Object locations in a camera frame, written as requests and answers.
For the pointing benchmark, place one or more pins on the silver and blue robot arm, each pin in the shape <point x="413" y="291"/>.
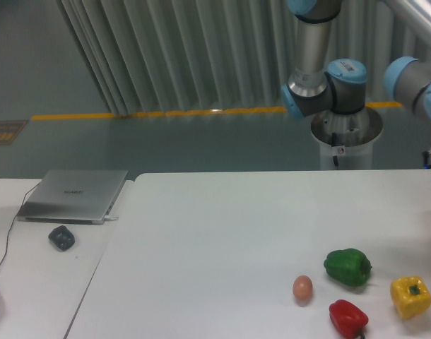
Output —
<point x="334" y="95"/>

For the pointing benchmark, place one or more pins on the yellow bell pepper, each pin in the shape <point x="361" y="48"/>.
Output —
<point x="410" y="296"/>

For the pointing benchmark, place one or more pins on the green bell pepper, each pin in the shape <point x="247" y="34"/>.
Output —
<point x="350" y="267"/>

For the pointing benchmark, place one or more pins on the red bell pepper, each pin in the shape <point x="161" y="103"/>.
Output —
<point x="348" y="319"/>

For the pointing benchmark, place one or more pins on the brown egg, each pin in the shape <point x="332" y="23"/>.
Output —
<point x="302" y="288"/>

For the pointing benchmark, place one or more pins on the pale pleated curtain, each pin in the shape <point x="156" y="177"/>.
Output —
<point x="159" y="56"/>

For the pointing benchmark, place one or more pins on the silver laptop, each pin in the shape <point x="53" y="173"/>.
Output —
<point x="74" y="196"/>

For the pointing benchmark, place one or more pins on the small black box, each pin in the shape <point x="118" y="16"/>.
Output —
<point x="62" y="238"/>

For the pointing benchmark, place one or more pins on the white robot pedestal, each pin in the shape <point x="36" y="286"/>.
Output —
<point x="346" y="142"/>

